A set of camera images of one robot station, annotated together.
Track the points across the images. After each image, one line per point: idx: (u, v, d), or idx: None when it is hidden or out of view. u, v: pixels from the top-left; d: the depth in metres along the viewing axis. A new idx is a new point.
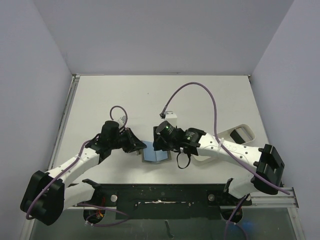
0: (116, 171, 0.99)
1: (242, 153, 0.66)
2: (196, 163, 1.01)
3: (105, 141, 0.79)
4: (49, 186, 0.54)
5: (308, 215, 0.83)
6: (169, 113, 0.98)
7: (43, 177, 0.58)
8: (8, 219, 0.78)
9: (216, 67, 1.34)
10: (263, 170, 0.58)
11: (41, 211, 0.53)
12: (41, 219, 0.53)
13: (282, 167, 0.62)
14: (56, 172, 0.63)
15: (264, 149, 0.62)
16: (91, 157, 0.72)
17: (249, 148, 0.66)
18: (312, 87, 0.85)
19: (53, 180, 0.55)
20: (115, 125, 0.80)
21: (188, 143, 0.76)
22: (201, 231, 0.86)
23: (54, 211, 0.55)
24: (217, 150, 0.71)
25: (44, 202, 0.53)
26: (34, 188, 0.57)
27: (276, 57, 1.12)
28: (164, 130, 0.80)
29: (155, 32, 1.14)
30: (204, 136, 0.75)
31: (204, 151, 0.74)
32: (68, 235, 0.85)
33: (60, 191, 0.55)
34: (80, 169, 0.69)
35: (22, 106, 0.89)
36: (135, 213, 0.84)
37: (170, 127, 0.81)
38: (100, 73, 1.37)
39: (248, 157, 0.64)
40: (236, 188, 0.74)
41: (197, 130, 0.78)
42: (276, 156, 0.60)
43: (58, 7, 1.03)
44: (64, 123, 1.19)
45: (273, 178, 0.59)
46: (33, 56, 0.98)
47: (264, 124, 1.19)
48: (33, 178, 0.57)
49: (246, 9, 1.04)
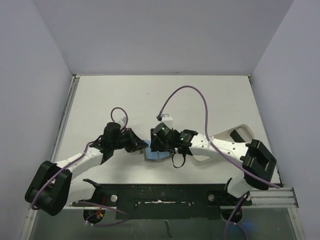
0: (117, 171, 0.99)
1: (230, 149, 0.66)
2: (196, 163, 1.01)
3: (108, 142, 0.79)
4: (57, 175, 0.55)
5: (308, 215, 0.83)
6: (165, 116, 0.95)
7: (51, 167, 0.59)
8: (9, 219, 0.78)
9: (216, 67, 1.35)
10: (248, 162, 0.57)
11: (48, 199, 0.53)
12: (46, 208, 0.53)
13: (272, 162, 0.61)
14: (63, 163, 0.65)
15: (250, 143, 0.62)
16: (96, 155, 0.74)
17: (237, 144, 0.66)
18: (312, 87, 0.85)
19: (61, 170, 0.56)
20: (116, 126, 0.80)
21: (181, 144, 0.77)
22: (201, 231, 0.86)
23: (60, 201, 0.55)
24: (208, 148, 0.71)
25: (51, 190, 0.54)
26: (41, 177, 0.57)
27: (276, 57, 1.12)
28: (160, 132, 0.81)
29: (155, 33, 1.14)
30: (196, 136, 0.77)
31: (196, 150, 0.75)
32: (69, 235, 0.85)
33: (68, 181, 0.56)
34: (85, 164, 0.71)
35: (22, 106, 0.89)
36: (135, 213, 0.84)
37: (166, 128, 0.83)
38: (101, 73, 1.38)
39: (236, 152, 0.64)
40: (233, 187, 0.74)
41: (190, 131, 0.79)
42: (262, 150, 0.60)
43: (58, 8, 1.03)
44: (64, 123, 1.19)
45: (262, 171, 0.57)
46: (33, 57, 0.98)
47: (264, 124, 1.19)
48: (41, 168, 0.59)
49: (246, 9, 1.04)
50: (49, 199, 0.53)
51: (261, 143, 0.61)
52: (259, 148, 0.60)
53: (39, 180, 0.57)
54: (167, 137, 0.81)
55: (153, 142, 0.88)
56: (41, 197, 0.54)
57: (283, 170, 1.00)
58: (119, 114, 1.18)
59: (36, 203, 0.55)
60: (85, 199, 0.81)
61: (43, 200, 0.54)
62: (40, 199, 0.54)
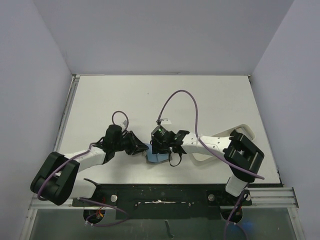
0: (116, 171, 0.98)
1: (214, 144, 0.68)
2: (196, 163, 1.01)
3: (110, 144, 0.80)
4: (66, 164, 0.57)
5: (308, 215, 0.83)
6: (164, 120, 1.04)
7: (59, 157, 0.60)
8: (9, 218, 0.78)
9: (216, 67, 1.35)
10: (230, 153, 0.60)
11: (55, 188, 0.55)
12: (53, 197, 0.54)
13: (259, 156, 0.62)
14: (70, 156, 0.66)
15: (233, 136, 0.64)
16: (100, 153, 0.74)
17: (222, 139, 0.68)
18: (312, 87, 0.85)
19: (68, 160, 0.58)
20: (118, 128, 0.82)
21: (176, 143, 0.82)
22: (201, 231, 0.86)
23: (67, 191, 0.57)
24: (196, 145, 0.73)
25: (59, 179, 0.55)
26: (49, 166, 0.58)
27: (276, 57, 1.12)
28: (157, 132, 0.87)
29: (155, 33, 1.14)
30: (188, 135, 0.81)
31: (188, 148, 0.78)
32: (69, 235, 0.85)
33: (75, 170, 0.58)
34: (90, 160, 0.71)
35: (22, 106, 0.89)
36: (135, 213, 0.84)
37: (163, 129, 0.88)
38: (101, 73, 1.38)
39: (221, 145, 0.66)
40: (230, 184, 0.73)
41: (183, 131, 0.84)
42: (245, 141, 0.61)
43: (58, 7, 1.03)
44: (64, 123, 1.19)
45: (244, 162, 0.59)
46: (33, 57, 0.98)
47: (264, 124, 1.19)
48: (49, 157, 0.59)
49: (246, 9, 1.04)
50: (56, 188, 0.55)
51: (244, 136, 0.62)
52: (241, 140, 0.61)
53: (46, 169, 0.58)
54: (164, 138, 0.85)
55: (152, 145, 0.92)
56: (48, 186, 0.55)
57: (283, 170, 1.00)
58: (120, 115, 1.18)
59: (43, 192, 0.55)
60: (85, 197, 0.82)
61: (51, 188, 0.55)
62: (47, 188, 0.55)
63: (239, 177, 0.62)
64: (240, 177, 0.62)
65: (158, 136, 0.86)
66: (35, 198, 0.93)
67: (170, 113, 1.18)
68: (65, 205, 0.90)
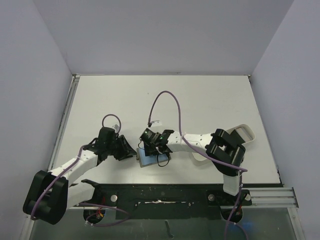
0: (115, 171, 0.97)
1: (197, 140, 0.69)
2: (196, 163, 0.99)
3: (102, 145, 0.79)
4: (54, 183, 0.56)
5: (308, 215, 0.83)
6: (155, 121, 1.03)
7: (46, 176, 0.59)
8: (9, 218, 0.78)
9: (216, 67, 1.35)
10: (212, 149, 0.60)
11: (48, 208, 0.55)
12: (48, 216, 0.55)
13: (241, 149, 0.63)
14: (57, 171, 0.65)
15: (215, 132, 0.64)
16: (91, 157, 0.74)
17: (204, 135, 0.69)
18: (312, 87, 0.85)
19: (56, 178, 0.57)
20: (111, 129, 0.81)
21: (160, 142, 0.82)
22: (201, 231, 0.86)
23: (60, 207, 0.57)
24: (180, 143, 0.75)
25: (50, 199, 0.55)
26: (37, 187, 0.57)
27: (276, 57, 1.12)
28: (144, 135, 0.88)
29: (155, 33, 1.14)
30: (172, 135, 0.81)
31: (173, 147, 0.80)
32: (69, 235, 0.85)
33: (66, 187, 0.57)
34: (81, 168, 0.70)
35: (22, 106, 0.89)
36: (135, 213, 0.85)
37: (149, 131, 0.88)
38: (101, 73, 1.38)
39: (203, 142, 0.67)
40: (224, 181, 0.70)
41: (168, 130, 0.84)
42: (226, 137, 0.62)
43: (58, 7, 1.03)
44: (64, 123, 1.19)
45: (226, 156, 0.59)
46: (33, 57, 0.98)
47: (264, 124, 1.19)
48: (35, 178, 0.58)
49: (246, 9, 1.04)
50: (49, 208, 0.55)
51: (225, 132, 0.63)
52: (222, 135, 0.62)
53: (34, 191, 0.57)
54: (150, 138, 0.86)
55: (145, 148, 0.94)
56: (40, 206, 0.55)
57: (284, 170, 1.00)
58: (112, 118, 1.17)
59: (36, 212, 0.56)
60: (85, 199, 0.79)
61: (43, 208, 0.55)
62: (40, 208, 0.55)
63: (222, 171, 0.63)
64: (223, 172, 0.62)
65: (145, 137, 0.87)
66: None
67: (170, 113, 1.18)
68: None
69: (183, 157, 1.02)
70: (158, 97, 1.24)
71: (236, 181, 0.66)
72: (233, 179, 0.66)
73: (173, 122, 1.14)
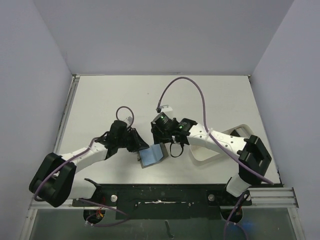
0: (116, 171, 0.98)
1: (227, 142, 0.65)
2: (196, 163, 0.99)
3: (113, 139, 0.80)
4: (62, 167, 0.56)
5: (308, 215, 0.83)
6: (164, 107, 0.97)
7: (56, 158, 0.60)
8: (8, 218, 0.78)
9: (216, 68, 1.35)
10: (245, 157, 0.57)
11: (52, 190, 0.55)
12: (50, 199, 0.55)
13: (268, 160, 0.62)
14: (68, 156, 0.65)
15: (249, 138, 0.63)
16: (101, 149, 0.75)
17: (235, 139, 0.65)
18: (312, 86, 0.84)
19: (66, 162, 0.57)
20: (123, 124, 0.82)
21: (179, 132, 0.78)
22: (201, 231, 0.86)
23: (64, 193, 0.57)
24: (205, 139, 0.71)
25: (56, 181, 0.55)
26: (46, 168, 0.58)
27: (276, 57, 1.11)
28: (159, 120, 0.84)
29: (155, 33, 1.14)
30: (195, 126, 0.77)
31: (193, 141, 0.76)
32: (69, 235, 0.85)
33: (73, 173, 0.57)
34: (90, 158, 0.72)
35: (22, 106, 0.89)
36: (135, 213, 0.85)
37: (165, 117, 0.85)
38: (101, 73, 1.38)
39: (235, 145, 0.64)
40: (231, 184, 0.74)
41: (189, 121, 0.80)
42: (259, 147, 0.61)
43: (58, 7, 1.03)
44: (64, 123, 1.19)
45: (255, 168, 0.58)
46: (33, 57, 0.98)
47: (264, 124, 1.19)
48: (46, 158, 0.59)
49: (246, 9, 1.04)
50: (53, 191, 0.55)
51: (259, 139, 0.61)
52: (256, 143, 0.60)
53: (43, 170, 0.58)
54: (167, 125, 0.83)
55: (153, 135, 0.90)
56: (44, 188, 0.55)
57: (283, 170, 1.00)
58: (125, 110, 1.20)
59: (40, 193, 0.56)
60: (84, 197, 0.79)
61: (47, 191, 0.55)
62: (45, 190, 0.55)
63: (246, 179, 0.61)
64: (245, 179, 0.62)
65: (160, 123, 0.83)
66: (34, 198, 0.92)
67: None
68: (65, 205, 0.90)
69: (183, 157, 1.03)
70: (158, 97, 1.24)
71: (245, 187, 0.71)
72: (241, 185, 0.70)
73: None
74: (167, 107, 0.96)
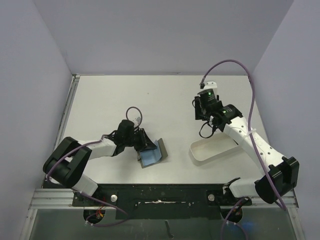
0: (117, 172, 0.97)
1: (263, 151, 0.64)
2: (196, 163, 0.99)
3: (121, 137, 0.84)
4: (79, 149, 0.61)
5: (307, 214, 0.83)
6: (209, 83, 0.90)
7: (72, 142, 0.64)
8: (9, 218, 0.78)
9: (216, 68, 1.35)
10: (275, 174, 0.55)
11: (65, 171, 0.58)
12: (63, 179, 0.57)
13: (292, 187, 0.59)
14: (84, 142, 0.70)
15: (287, 158, 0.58)
16: (110, 144, 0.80)
17: (273, 151, 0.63)
18: (312, 87, 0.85)
19: (82, 145, 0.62)
20: (131, 124, 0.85)
21: (221, 116, 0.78)
22: (201, 231, 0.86)
23: (76, 176, 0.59)
24: (243, 137, 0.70)
25: (71, 162, 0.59)
26: (62, 149, 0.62)
27: (276, 57, 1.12)
28: (205, 96, 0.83)
29: (155, 33, 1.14)
30: (239, 118, 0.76)
31: (230, 131, 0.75)
32: (69, 235, 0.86)
33: (88, 156, 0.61)
34: (101, 149, 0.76)
35: (22, 106, 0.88)
36: (135, 213, 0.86)
37: (212, 95, 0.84)
38: (100, 73, 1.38)
39: (270, 158, 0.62)
40: (239, 187, 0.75)
41: (235, 110, 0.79)
42: (293, 172, 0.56)
43: (58, 7, 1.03)
44: (64, 123, 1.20)
45: (278, 187, 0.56)
46: (33, 57, 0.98)
47: (264, 124, 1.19)
48: (63, 141, 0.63)
49: (246, 10, 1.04)
50: (67, 171, 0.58)
51: (297, 165, 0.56)
52: (292, 168, 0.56)
53: (59, 152, 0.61)
54: (209, 103, 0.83)
55: (195, 108, 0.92)
56: (58, 168, 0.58)
57: None
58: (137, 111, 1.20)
59: (53, 173, 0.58)
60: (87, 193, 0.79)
61: (61, 171, 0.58)
62: (58, 170, 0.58)
63: (260, 193, 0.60)
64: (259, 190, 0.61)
65: (204, 98, 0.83)
66: (35, 198, 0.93)
67: (170, 113, 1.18)
68: (65, 205, 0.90)
69: (183, 157, 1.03)
70: (159, 97, 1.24)
71: (250, 194, 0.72)
72: (247, 190, 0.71)
73: (173, 123, 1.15)
74: (212, 84, 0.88)
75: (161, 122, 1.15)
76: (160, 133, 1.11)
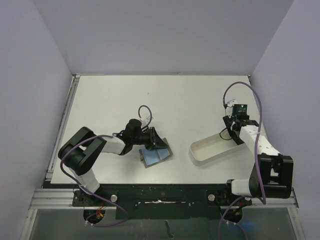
0: (117, 172, 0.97)
1: (264, 146, 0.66)
2: (196, 163, 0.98)
3: (128, 138, 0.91)
4: (94, 138, 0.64)
5: (308, 214, 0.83)
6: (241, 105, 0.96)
7: (89, 131, 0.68)
8: (8, 219, 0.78)
9: (216, 68, 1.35)
10: (262, 156, 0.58)
11: (79, 158, 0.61)
12: (76, 165, 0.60)
13: (281, 192, 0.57)
14: None
15: (282, 155, 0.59)
16: (119, 143, 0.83)
17: (271, 148, 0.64)
18: (312, 87, 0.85)
19: (98, 135, 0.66)
20: (137, 125, 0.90)
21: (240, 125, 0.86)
22: (201, 231, 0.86)
23: (88, 163, 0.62)
24: (250, 135, 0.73)
25: (86, 150, 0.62)
26: (79, 137, 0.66)
27: (276, 57, 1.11)
28: (237, 106, 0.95)
29: (155, 33, 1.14)
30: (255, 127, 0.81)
31: (243, 133, 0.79)
32: (69, 235, 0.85)
33: (102, 146, 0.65)
34: (112, 145, 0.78)
35: (22, 106, 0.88)
36: (135, 213, 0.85)
37: (244, 109, 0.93)
38: (100, 73, 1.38)
39: (266, 150, 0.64)
40: (238, 183, 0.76)
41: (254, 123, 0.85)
42: (284, 168, 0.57)
43: (58, 8, 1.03)
44: (64, 123, 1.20)
45: (264, 177, 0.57)
46: (33, 57, 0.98)
47: (264, 124, 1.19)
48: (82, 129, 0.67)
49: (246, 10, 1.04)
50: (80, 158, 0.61)
51: (291, 164, 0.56)
52: (283, 163, 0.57)
53: (75, 139, 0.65)
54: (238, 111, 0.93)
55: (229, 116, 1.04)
56: (72, 154, 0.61)
57: None
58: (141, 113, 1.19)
59: (67, 159, 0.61)
60: (91, 190, 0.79)
61: (75, 156, 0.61)
62: (72, 156, 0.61)
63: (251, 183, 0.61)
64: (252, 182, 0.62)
65: (235, 108, 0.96)
66: (34, 198, 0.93)
67: (170, 113, 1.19)
68: (65, 205, 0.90)
69: (183, 157, 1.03)
70: (158, 97, 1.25)
71: (242, 193, 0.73)
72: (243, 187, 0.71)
73: (173, 123, 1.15)
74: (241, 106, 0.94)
75: (161, 122, 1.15)
76: (160, 133, 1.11)
